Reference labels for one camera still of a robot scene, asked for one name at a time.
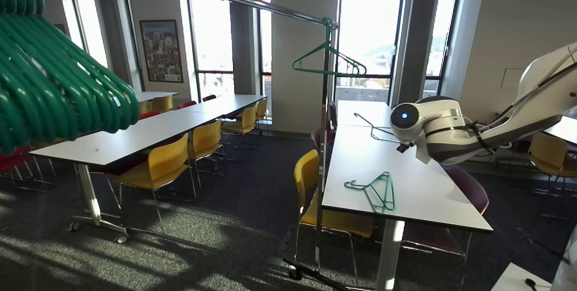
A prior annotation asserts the bunch of green hangers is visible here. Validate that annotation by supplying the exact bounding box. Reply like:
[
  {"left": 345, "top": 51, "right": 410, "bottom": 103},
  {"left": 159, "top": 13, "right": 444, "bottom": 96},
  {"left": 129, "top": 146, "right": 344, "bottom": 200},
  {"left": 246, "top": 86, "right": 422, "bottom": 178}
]
[{"left": 0, "top": 0, "right": 142, "bottom": 157}]

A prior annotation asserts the clothes rack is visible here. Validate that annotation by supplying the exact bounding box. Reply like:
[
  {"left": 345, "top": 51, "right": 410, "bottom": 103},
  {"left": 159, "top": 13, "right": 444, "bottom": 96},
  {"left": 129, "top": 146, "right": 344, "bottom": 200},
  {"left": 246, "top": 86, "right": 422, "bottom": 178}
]
[{"left": 103, "top": 0, "right": 371, "bottom": 291}]

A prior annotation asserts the purple chair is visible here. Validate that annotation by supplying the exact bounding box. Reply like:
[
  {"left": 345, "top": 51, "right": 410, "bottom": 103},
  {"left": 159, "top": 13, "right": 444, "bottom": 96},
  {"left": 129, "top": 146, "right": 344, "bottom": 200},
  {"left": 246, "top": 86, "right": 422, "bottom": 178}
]
[{"left": 400, "top": 164, "right": 490, "bottom": 266}]

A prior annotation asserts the row of red chairs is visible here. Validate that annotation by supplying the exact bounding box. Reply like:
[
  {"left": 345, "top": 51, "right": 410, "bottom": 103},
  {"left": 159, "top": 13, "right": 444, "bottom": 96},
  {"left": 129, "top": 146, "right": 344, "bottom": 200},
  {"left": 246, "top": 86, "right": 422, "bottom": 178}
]
[
  {"left": 139, "top": 94, "right": 218, "bottom": 120},
  {"left": 0, "top": 145, "right": 57, "bottom": 188}
]

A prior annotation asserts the row of purple chairs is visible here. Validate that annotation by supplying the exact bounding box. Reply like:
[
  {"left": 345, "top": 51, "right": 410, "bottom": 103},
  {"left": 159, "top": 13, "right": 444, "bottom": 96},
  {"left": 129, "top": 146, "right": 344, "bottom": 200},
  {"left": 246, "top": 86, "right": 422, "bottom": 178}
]
[{"left": 310, "top": 101, "right": 338, "bottom": 153}]

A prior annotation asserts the window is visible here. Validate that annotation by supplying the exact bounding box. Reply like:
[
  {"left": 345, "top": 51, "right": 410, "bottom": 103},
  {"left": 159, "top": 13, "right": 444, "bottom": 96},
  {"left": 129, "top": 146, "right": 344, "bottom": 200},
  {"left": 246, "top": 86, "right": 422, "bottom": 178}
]
[
  {"left": 334, "top": 0, "right": 407, "bottom": 104},
  {"left": 186, "top": 0, "right": 235, "bottom": 101},
  {"left": 256, "top": 0, "right": 273, "bottom": 118},
  {"left": 71, "top": 0, "right": 110, "bottom": 69},
  {"left": 423, "top": 0, "right": 463, "bottom": 99}
]

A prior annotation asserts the black wire hanger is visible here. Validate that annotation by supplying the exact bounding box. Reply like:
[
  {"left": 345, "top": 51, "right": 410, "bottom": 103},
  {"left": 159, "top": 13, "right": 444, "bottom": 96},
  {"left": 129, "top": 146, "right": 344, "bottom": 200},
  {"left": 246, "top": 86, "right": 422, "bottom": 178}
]
[{"left": 353, "top": 112, "right": 403, "bottom": 144}]

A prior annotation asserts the row of yellow chairs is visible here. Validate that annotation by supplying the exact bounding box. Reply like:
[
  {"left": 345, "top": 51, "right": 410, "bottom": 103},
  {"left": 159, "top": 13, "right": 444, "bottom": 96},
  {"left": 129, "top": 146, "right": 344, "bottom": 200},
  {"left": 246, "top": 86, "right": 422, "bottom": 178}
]
[
  {"left": 138, "top": 95, "right": 175, "bottom": 114},
  {"left": 106, "top": 97, "right": 269, "bottom": 236}
]

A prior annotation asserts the long white table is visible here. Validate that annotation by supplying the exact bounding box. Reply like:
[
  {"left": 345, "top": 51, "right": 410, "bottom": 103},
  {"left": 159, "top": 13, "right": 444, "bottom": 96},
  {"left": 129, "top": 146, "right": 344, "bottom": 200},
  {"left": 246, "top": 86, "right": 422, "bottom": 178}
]
[{"left": 29, "top": 94, "right": 267, "bottom": 245}]

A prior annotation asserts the green hanger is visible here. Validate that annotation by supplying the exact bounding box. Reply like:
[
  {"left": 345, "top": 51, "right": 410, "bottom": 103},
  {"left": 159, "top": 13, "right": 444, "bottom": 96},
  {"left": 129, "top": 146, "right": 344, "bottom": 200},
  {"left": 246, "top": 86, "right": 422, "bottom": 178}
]
[
  {"left": 328, "top": 18, "right": 367, "bottom": 78},
  {"left": 344, "top": 172, "right": 394, "bottom": 214},
  {"left": 292, "top": 18, "right": 364, "bottom": 77},
  {"left": 348, "top": 171, "right": 396, "bottom": 212}
]

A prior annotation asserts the framed poster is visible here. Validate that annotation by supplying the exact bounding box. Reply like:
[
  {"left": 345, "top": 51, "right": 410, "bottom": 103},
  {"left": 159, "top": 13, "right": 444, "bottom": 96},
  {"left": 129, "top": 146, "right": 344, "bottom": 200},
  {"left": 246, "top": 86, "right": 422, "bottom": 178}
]
[{"left": 139, "top": 19, "right": 184, "bottom": 84}]

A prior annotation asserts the yellow chair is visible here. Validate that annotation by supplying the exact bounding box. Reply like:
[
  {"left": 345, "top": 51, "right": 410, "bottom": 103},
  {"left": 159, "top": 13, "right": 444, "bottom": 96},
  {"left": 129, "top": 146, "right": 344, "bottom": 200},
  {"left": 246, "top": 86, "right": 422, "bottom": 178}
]
[
  {"left": 527, "top": 132, "right": 577, "bottom": 194},
  {"left": 293, "top": 149, "right": 376, "bottom": 284}
]

